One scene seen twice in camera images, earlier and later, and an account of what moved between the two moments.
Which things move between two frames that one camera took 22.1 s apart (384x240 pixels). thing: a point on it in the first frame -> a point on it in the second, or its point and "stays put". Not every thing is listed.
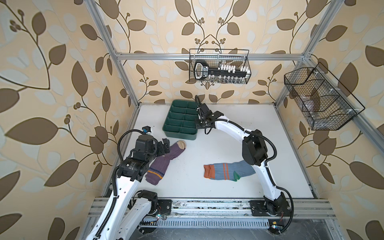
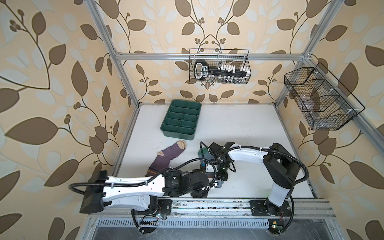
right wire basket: [324, 103] stays put
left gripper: [161, 151] -> [200, 195]
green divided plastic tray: [180, 123] stays put
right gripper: [197, 125] -> [222, 176]
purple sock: [158, 167] stays put
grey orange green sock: [233, 171] -> [204, 154]
